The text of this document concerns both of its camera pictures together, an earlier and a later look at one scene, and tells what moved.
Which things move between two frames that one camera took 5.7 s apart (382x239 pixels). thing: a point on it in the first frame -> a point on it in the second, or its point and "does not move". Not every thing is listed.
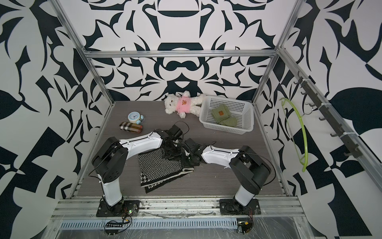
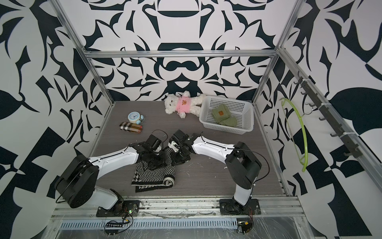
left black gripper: [177, 156] -> [162, 164]
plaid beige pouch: [131, 127] does not move
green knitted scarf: [230, 121] does not move
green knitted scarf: [221, 113] does not move
